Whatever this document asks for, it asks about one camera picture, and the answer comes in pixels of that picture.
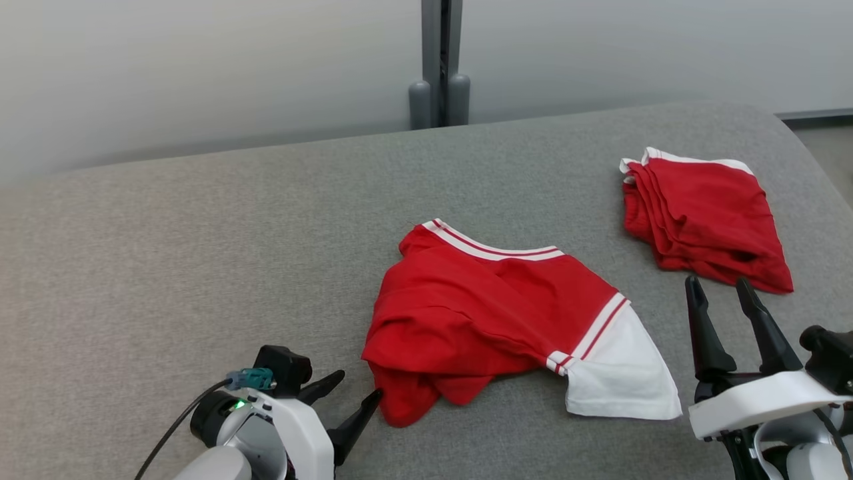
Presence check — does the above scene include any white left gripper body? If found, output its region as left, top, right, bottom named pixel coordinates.
left=233, top=391, right=335, bottom=480

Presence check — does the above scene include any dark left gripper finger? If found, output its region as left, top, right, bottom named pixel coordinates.
left=297, top=369, right=347, bottom=406
left=326, top=388, right=384, bottom=466

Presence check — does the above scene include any grey partition post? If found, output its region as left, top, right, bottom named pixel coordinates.
left=408, top=0, right=471, bottom=131

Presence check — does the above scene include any red jersey with white trim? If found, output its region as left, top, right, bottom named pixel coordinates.
left=619, top=147, right=794, bottom=295

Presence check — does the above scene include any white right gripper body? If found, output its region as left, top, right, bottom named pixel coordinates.
left=688, top=370, right=853, bottom=441

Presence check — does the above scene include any left camera cable teal connector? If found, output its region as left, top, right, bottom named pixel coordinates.
left=133, top=368, right=275, bottom=480

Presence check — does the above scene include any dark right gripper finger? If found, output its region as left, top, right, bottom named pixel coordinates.
left=684, top=275, right=738, bottom=384
left=736, top=277, right=804, bottom=376

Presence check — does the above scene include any red t-shirt with white sleeves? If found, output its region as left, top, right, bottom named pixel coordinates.
left=361, top=218, right=683, bottom=428

